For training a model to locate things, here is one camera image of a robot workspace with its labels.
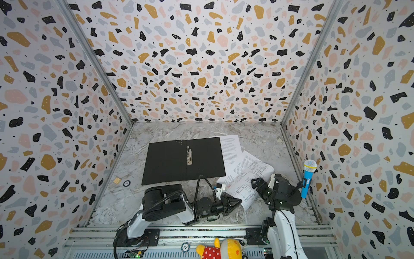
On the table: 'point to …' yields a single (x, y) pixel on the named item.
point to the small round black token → (126, 183)
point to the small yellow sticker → (117, 180)
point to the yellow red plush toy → (228, 249)
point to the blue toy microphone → (310, 166)
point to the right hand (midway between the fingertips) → (254, 181)
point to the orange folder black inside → (178, 160)
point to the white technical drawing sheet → (242, 189)
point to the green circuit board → (136, 253)
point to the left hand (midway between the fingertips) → (244, 203)
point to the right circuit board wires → (268, 253)
